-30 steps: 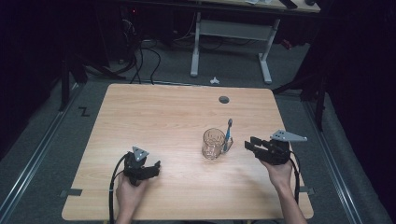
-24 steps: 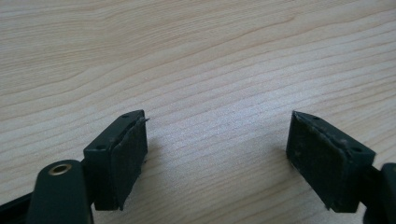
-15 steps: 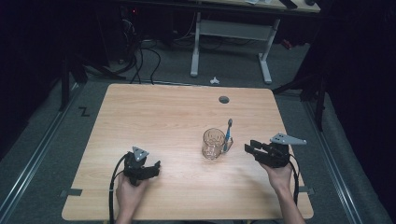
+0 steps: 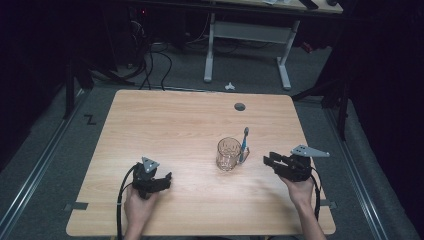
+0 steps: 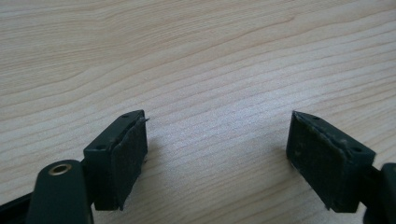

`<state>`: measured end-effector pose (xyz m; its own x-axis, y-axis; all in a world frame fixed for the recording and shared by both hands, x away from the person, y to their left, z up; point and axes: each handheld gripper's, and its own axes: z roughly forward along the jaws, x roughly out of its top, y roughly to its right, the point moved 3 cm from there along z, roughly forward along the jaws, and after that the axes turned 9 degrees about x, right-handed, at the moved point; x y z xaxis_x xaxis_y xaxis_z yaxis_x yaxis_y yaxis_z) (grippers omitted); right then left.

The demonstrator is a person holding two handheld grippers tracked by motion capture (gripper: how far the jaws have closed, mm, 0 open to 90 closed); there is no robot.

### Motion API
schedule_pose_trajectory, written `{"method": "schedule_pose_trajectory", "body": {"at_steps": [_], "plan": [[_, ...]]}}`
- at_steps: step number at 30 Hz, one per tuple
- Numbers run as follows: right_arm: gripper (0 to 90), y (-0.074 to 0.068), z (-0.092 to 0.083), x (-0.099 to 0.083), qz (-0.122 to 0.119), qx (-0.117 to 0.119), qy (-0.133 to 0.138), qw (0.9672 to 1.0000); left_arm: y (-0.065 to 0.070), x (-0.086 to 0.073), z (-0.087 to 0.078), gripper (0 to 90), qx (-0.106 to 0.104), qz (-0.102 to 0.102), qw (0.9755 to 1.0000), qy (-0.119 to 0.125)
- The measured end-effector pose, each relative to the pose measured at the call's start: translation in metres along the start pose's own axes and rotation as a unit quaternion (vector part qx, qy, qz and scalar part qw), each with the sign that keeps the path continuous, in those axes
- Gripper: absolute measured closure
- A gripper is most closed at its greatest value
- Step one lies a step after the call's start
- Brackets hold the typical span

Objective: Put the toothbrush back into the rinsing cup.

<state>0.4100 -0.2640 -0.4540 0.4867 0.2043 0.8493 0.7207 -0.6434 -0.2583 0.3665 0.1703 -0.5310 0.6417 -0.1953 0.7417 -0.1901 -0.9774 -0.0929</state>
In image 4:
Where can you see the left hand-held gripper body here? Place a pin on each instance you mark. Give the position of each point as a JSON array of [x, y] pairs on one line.
[[145, 176]]

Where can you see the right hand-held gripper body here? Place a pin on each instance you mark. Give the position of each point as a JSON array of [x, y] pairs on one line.
[[296, 166]]

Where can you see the blue grey toothbrush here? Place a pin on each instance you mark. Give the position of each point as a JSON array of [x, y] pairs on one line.
[[244, 143]]

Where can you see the clear glass mug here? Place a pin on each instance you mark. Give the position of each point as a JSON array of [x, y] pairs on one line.
[[228, 155]]

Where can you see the person's right hand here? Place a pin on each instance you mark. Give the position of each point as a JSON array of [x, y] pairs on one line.
[[300, 191]]

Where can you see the grey tape strip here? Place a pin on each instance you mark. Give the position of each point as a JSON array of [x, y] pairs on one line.
[[328, 203], [76, 206]]

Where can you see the black metal stand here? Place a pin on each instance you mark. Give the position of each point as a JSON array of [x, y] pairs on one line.
[[341, 113], [69, 90]]

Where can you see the black tape floor mark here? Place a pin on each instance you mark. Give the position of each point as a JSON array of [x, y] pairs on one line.
[[90, 119]]

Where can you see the white crumpled paper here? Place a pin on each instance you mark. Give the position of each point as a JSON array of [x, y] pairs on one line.
[[229, 87]]

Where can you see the white-framed desk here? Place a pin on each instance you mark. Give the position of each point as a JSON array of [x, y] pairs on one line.
[[250, 31]]

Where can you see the dark computer tower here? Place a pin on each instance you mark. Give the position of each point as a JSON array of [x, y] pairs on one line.
[[138, 33]]

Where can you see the metal floor rail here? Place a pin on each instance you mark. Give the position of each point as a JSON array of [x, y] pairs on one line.
[[40, 163], [356, 173]]

